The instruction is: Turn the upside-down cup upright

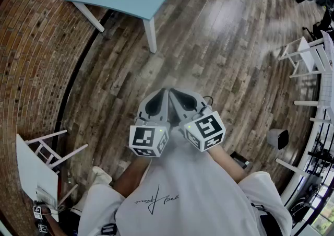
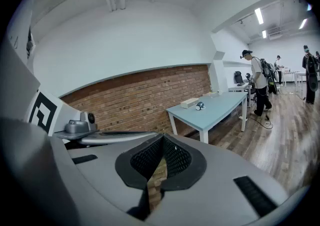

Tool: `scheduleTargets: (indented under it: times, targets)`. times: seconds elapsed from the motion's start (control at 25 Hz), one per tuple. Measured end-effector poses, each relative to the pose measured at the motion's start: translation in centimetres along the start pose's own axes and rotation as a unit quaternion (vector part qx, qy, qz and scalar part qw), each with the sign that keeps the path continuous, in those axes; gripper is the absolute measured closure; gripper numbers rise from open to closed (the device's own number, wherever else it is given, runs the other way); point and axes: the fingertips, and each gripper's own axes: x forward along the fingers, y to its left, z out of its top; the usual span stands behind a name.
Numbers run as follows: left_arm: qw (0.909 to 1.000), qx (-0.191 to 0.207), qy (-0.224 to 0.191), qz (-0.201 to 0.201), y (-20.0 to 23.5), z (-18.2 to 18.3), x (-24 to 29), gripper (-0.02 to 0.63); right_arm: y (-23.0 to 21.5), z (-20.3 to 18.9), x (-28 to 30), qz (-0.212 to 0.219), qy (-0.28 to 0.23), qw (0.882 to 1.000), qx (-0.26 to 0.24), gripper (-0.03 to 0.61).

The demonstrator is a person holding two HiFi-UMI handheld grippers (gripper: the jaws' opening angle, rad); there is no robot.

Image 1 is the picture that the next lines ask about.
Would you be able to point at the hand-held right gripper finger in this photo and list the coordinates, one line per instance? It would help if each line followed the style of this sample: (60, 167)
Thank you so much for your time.
(198, 98)
(175, 107)

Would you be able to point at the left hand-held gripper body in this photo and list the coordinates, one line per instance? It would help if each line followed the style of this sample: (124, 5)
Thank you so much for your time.
(142, 138)

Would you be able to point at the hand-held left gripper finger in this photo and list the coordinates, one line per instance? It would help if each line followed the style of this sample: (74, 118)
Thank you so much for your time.
(142, 108)
(166, 109)

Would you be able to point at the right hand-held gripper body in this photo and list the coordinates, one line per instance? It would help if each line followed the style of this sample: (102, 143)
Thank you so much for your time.
(206, 128)

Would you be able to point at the person's left forearm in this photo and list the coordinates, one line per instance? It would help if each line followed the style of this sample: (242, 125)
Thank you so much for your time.
(130, 175)

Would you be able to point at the person's right forearm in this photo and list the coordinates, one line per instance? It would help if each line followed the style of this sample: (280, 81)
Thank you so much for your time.
(224, 163)

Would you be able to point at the small black box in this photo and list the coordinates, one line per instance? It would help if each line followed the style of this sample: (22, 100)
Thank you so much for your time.
(238, 160)

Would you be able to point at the person's white shoe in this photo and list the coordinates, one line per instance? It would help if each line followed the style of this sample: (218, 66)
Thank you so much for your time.
(101, 175)

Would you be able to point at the person's white T-shirt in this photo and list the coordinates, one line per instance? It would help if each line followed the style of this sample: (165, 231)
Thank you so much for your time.
(182, 177)

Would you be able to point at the grey waste bin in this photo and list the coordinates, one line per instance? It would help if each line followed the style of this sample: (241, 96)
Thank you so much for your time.
(274, 138)

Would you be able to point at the white table leg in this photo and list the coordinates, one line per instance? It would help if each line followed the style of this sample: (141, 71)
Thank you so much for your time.
(90, 17)
(150, 35)

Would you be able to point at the long white desk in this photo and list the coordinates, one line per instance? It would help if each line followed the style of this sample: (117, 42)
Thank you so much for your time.
(295, 185)

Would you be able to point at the white wooden chair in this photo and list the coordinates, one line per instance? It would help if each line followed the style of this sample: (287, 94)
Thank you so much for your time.
(306, 54)
(36, 167)

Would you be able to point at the small tagged device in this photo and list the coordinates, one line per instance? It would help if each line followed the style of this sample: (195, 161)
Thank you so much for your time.
(37, 210)

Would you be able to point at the white gridded board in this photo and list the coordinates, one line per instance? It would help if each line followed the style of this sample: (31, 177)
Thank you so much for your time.
(327, 73)

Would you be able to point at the black tripod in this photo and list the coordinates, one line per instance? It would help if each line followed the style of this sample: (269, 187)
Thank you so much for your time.
(326, 23)

